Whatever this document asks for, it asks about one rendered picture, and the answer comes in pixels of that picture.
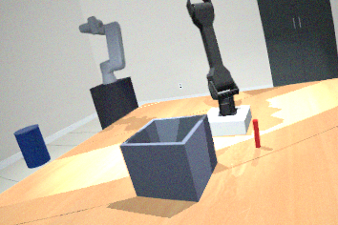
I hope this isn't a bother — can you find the red peg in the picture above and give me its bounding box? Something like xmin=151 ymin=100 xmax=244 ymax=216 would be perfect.
xmin=253 ymin=119 xmax=261 ymax=148

